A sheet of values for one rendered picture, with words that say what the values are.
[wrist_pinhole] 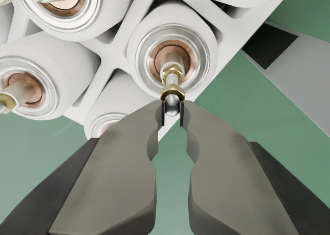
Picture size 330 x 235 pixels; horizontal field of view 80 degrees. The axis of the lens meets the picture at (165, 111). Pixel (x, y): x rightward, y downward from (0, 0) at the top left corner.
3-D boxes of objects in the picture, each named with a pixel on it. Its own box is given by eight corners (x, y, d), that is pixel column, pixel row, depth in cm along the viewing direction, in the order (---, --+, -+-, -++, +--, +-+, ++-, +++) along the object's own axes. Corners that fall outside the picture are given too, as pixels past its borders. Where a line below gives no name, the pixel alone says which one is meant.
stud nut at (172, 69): (178, 61, 17) (178, 65, 16) (186, 78, 18) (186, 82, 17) (157, 71, 17) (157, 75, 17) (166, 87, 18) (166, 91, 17)
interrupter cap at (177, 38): (136, 93, 22) (135, 96, 22) (134, 20, 18) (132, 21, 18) (203, 97, 22) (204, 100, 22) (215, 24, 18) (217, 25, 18)
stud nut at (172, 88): (179, 79, 14) (180, 84, 13) (189, 99, 14) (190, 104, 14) (154, 90, 14) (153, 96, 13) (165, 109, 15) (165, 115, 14)
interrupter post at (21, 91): (16, 93, 23) (-6, 108, 20) (15, 74, 22) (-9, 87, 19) (38, 100, 23) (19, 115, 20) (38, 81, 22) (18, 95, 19)
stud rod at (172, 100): (174, 62, 18) (176, 101, 12) (179, 71, 19) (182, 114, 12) (165, 66, 19) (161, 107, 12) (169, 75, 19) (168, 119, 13)
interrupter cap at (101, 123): (125, 164, 29) (124, 168, 28) (79, 136, 26) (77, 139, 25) (160, 134, 25) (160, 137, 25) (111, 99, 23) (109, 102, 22)
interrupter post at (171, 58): (160, 72, 21) (158, 85, 18) (160, 49, 20) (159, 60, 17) (182, 73, 21) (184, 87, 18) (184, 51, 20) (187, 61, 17)
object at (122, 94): (142, 108, 44) (126, 173, 29) (106, 81, 41) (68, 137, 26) (172, 79, 40) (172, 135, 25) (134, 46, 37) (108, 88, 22)
